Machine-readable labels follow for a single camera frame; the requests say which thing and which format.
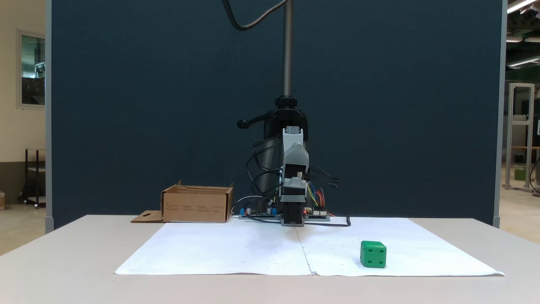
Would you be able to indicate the green dice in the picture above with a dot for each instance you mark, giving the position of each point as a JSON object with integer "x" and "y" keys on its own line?
{"x": 373, "y": 254}

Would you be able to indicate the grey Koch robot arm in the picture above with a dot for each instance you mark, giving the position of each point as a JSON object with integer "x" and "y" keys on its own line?
{"x": 295, "y": 152}

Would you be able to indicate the green bin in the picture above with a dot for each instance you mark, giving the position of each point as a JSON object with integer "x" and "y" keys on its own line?
{"x": 519, "y": 173}

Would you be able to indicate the motor driver circuit board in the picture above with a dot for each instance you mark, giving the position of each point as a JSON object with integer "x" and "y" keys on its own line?
{"x": 317, "y": 216}

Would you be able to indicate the blue power circuit board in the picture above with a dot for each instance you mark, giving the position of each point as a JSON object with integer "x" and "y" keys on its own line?
{"x": 257, "y": 214}

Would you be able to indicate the white paper sheet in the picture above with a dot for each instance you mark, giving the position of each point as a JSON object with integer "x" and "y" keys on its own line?
{"x": 219, "y": 249}
{"x": 400, "y": 249}

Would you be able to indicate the brown cardboard box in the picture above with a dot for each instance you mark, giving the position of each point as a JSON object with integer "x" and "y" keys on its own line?
{"x": 194, "y": 207}

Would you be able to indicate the threaded metal stand pole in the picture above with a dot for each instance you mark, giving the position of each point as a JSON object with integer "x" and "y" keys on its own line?
{"x": 287, "y": 50}

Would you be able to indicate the dark blue partition panel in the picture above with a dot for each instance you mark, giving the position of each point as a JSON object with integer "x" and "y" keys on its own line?
{"x": 126, "y": 84}

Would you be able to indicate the dark shelf cart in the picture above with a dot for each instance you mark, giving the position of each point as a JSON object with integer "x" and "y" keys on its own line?
{"x": 36, "y": 177}

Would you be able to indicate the ceiling tube light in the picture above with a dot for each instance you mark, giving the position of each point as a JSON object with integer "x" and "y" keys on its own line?
{"x": 523, "y": 62}
{"x": 514, "y": 39}
{"x": 521, "y": 5}

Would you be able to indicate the aluminium profile frame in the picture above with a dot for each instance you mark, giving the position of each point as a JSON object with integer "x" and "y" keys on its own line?
{"x": 521, "y": 122}

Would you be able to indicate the framed wall window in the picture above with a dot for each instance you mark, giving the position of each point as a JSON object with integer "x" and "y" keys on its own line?
{"x": 33, "y": 69}

